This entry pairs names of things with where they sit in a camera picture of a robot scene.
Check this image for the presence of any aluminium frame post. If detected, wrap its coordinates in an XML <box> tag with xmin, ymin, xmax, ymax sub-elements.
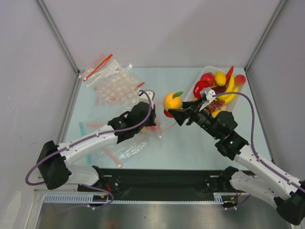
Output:
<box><xmin>35</xmin><ymin>0</ymin><xmax>80</xmax><ymax>75</ymax></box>
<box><xmin>244</xmin><ymin>0</ymin><xmax>289</xmax><ymax>73</ymax></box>

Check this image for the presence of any pink peach with leaf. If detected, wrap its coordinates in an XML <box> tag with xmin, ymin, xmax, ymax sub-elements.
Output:
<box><xmin>163</xmin><ymin>110</ymin><xmax>173</xmax><ymax>118</ymax></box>

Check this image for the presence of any dark red eggplant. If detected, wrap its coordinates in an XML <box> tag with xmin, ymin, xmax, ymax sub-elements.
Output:
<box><xmin>212</xmin><ymin>86</ymin><xmax>227</xmax><ymax>94</ymax></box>

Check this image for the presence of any grey cable duct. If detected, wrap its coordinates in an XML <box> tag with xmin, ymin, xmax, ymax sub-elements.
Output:
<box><xmin>43</xmin><ymin>192</ymin><xmax>239</xmax><ymax>205</ymax></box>

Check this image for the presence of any green yellow mango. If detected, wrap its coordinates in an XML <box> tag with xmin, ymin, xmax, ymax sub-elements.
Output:
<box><xmin>140</xmin><ymin>127</ymin><xmax>149</xmax><ymax>134</ymax></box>

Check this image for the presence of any left aluminium frame post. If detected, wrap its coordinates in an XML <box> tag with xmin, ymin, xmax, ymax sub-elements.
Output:
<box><xmin>35</xmin><ymin>0</ymin><xmax>80</xmax><ymax>75</ymax></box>

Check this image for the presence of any clear pink-zip bag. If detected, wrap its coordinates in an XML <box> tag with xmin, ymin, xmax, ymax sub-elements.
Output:
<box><xmin>133</xmin><ymin>102</ymin><xmax>176</xmax><ymax>144</ymax></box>

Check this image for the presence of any yellow lemon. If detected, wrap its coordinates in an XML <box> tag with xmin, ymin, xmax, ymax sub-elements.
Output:
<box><xmin>214</xmin><ymin>71</ymin><xmax>226</xmax><ymax>86</ymax></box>
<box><xmin>212</xmin><ymin>109</ymin><xmax>222</xmax><ymax>118</ymax></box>

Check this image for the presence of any red chili pepper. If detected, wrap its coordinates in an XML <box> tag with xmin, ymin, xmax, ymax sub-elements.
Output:
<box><xmin>225</xmin><ymin>66</ymin><xmax>234</xmax><ymax>84</ymax></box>

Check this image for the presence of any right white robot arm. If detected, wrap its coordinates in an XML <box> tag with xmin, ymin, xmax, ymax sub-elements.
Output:
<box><xmin>168</xmin><ymin>101</ymin><xmax>305</xmax><ymax>226</ymax></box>

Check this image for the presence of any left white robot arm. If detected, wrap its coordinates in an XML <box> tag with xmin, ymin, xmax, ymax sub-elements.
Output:
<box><xmin>37</xmin><ymin>102</ymin><xmax>156</xmax><ymax>191</ymax></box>

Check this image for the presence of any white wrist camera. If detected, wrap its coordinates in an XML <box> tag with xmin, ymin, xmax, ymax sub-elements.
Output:
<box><xmin>199</xmin><ymin>87</ymin><xmax>216</xmax><ymax>111</ymax></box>
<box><xmin>137</xmin><ymin>89</ymin><xmax>155</xmax><ymax>103</ymax></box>

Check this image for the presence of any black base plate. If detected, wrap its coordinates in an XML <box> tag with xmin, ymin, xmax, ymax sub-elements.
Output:
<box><xmin>93</xmin><ymin>168</ymin><xmax>243</xmax><ymax>202</ymax></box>

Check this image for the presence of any small peach at back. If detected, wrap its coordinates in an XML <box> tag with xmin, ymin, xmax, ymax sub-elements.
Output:
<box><xmin>234</xmin><ymin>74</ymin><xmax>246</xmax><ymax>86</ymax></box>

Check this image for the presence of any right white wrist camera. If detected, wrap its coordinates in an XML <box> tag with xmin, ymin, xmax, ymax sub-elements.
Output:
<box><xmin>199</xmin><ymin>87</ymin><xmax>216</xmax><ymax>111</ymax></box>

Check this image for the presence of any clear bag near front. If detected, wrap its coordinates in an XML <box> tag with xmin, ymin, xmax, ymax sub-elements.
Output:
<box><xmin>101</xmin><ymin>141</ymin><xmax>147</xmax><ymax>168</ymax></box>

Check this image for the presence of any purple grape bunch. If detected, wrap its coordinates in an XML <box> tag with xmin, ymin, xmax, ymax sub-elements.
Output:
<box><xmin>206</xmin><ymin>99</ymin><xmax>225</xmax><ymax>113</ymax></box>

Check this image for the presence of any red apple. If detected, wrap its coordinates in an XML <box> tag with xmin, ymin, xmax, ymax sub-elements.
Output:
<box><xmin>201</xmin><ymin>73</ymin><xmax>214</xmax><ymax>87</ymax></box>

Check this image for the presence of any right aluminium frame post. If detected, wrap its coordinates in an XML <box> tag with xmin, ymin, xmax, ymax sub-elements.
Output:
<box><xmin>244</xmin><ymin>0</ymin><xmax>289</xmax><ymax>73</ymax></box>

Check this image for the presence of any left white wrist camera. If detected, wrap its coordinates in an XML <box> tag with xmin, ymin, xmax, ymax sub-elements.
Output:
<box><xmin>137</xmin><ymin>89</ymin><xmax>155</xmax><ymax>103</ymax></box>

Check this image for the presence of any white plastic fruit basket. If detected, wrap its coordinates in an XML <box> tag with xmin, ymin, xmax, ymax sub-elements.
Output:
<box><xmin>184</xmin><ymin>66</ymin><xmax>248</xmax><ymax>112</ymax></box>

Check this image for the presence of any yellow banana bunch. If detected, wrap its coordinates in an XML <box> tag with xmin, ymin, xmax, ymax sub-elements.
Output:
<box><xmin>216</xmin><ymin>75</ymin><xmax>239</xmax><ymax>104</ymax></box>

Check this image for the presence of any orange fruit with leaf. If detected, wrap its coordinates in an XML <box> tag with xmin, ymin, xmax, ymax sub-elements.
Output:
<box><xmin>163</xmin><ymin>91</ymin><xmax>183</xmax><ymax>111</ymax></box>

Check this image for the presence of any pile of dotted zip bags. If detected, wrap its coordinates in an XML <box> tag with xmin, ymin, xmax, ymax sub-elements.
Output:
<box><xmin>78</xmin><ymin>54</ymin><xmax>145</xmax><ymax>107</ymax></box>

